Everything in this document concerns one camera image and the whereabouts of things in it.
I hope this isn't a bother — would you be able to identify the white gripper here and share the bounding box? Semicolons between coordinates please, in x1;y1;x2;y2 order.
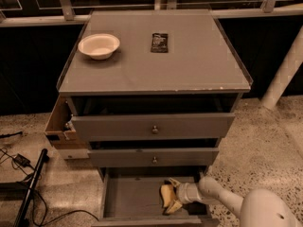
165;178;202;215

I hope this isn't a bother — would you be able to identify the yellow sponge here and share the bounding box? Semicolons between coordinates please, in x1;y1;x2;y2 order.
160;184;176;208

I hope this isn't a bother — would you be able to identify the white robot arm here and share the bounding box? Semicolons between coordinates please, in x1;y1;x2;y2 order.
160;176;302;227

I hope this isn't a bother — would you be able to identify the grey middle drawer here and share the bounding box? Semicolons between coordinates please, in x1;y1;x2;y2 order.
88;148;219;167

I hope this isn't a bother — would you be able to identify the grey drawer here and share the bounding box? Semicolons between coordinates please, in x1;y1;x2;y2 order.
88;148;219;167
92;166;219;227
72;113;235;142

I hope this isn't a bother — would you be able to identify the grey bottom drawer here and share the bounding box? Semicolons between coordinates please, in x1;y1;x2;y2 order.
92;166;219;227

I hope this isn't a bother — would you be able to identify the grey top drawer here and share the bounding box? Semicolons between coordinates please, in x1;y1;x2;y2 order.
72;113;235;142

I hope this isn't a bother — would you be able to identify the grey drawer cabinet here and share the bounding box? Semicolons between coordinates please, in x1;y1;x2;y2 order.
56;9;253;175

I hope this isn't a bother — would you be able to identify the wooden side box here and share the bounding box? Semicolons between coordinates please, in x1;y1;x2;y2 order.
45;96;88;160

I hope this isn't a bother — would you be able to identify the black snack packet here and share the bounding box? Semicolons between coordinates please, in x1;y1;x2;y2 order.
151;33;169;53

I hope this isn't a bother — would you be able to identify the black pole on floor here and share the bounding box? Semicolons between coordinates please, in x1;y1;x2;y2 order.
13;148;49;227

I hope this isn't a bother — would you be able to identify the black power adapter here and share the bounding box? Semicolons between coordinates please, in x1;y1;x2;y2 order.
14;154;30;167

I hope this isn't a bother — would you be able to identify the white paper bowl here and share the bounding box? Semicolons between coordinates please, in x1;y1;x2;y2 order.
78;34;120;60

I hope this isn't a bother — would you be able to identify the metal window railing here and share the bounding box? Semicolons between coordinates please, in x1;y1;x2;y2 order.
0;0;303;25

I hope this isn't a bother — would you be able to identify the black floor cable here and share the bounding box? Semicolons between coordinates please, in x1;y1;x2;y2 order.
0;147;99;227

